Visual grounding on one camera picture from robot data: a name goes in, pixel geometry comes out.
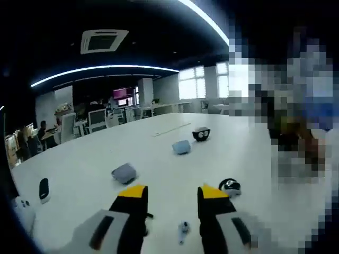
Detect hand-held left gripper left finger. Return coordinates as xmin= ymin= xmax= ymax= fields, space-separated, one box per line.
xmin=59 ymin=184 xmax=149 ymax=254

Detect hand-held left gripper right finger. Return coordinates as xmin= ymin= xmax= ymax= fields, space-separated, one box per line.
xmin=197 ymin=183 xmax=268 ymax=254

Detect pale stem earbud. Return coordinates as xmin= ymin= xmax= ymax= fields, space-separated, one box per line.
xmin=177 ymin=221 xmax=190 ymax=244

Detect black ear-hook earbud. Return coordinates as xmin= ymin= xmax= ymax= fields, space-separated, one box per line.
xmin=218 ymin=178 xmax=242 ymax=198

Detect lilac earbud case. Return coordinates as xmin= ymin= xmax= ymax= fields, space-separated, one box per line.
xmin=111 ymin=162 xmax=137 ymax=185

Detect light blue earbud case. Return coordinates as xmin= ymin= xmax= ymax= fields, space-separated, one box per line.
xmin=172 ymin=140 xmax=192 ymax=155

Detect black earbud case cartoon eyes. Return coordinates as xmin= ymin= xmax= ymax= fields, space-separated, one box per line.
xmin=192 ymin=126 xmax=212 ymax=142

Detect white table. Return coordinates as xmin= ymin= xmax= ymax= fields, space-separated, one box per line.
xmin=10 ymin=112 xmax=279 ymax=254

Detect black smartphone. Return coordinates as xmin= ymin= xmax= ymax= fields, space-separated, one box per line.
xmin=39 ymin=178 xmax=50 ymax=205

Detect white office chair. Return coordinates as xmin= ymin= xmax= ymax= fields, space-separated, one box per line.
xmin=87 ymin=108 xmax=107 ymax=133
xmin=60 ymin=112 xmax=77 ymax=145

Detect white game controller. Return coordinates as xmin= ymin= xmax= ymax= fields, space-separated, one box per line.
xmin=13 ymin=197 xmax=37 ymax=233

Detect white office desk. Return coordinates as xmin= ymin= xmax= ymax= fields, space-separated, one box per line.
xmin=140 ymin=102 xmax=192 ymax=119

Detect pink display screen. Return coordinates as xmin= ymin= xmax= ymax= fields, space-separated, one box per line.
xmin=112 ymin=87 xmax=133 ymax=100

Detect shelf with colourful items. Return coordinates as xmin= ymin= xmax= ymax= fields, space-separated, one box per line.
xmin=54 ymin=102 xmax=74 ymax=116

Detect large window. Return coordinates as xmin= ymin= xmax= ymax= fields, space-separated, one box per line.
xmin=216 ymin=62 xmax=230 ymax=99
xmin=178 ymin=66 xmax=207 ymax=101

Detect ceiling light strip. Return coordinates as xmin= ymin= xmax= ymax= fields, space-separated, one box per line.
xmin=177 ymin=0 xmax=230 ymax=46
xmin=30 ymin=65 xmax=181 ymax=88

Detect ceiling air conditioner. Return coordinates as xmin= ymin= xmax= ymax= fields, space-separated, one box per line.
xmin=80 ymin=29 xmax=130 ymax=55

